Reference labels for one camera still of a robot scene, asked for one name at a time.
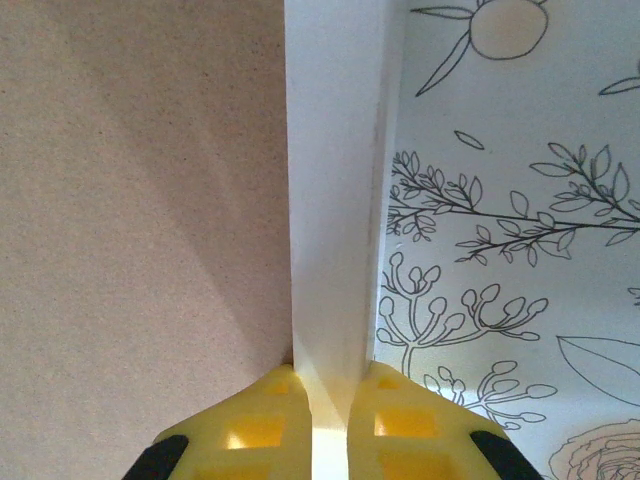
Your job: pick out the brown backing board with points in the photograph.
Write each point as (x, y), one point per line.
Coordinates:
(140, 200)

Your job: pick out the white picture frame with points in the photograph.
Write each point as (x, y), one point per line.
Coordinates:
(335, 200)

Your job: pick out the floral patterned table sheet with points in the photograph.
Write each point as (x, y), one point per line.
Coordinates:
(515, 250)

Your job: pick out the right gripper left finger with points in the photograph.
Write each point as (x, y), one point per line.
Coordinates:
(240, 435)

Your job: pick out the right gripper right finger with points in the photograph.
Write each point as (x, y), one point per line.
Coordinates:
(425, 435)

